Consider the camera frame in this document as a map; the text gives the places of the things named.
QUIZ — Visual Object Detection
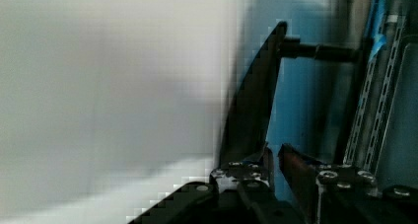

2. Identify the black toaster oven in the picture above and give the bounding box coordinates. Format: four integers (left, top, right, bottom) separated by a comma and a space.
216, 0, 417, 194

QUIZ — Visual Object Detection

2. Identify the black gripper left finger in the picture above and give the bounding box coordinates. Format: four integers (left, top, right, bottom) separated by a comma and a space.
209, 148, 275, 193

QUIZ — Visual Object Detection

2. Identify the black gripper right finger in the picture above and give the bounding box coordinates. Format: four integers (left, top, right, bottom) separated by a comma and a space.
278, 144, 379, 224

